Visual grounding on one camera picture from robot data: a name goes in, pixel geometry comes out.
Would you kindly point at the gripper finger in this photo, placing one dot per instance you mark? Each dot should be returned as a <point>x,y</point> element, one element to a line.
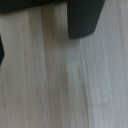
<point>1,50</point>

